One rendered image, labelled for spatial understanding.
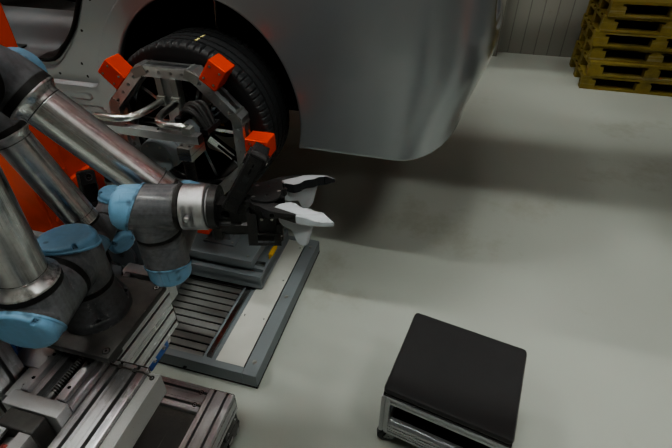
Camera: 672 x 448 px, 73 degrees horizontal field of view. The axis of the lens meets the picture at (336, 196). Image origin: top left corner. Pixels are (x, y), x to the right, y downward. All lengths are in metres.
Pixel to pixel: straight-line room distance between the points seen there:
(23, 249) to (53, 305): 0.13
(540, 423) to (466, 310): 0.55
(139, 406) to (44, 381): 0.22
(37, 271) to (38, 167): 0.32
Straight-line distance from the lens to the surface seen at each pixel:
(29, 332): 1.00
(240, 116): 1.64
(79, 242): 1.06
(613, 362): 2.32
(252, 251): 2.17
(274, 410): 1.92
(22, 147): 1.19
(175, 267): 0.83
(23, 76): 0.89
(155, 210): 0.75
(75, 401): 1.17
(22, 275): 0.95
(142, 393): 1.16
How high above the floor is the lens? 1.65
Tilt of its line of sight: 35 degrees down
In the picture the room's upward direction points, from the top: straight up
